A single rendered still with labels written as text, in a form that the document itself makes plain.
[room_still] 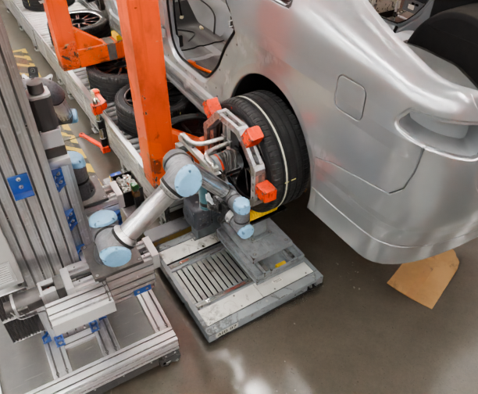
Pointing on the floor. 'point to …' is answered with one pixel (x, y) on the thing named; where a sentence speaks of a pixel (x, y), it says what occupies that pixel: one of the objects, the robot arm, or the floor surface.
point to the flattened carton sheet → (426, 277)
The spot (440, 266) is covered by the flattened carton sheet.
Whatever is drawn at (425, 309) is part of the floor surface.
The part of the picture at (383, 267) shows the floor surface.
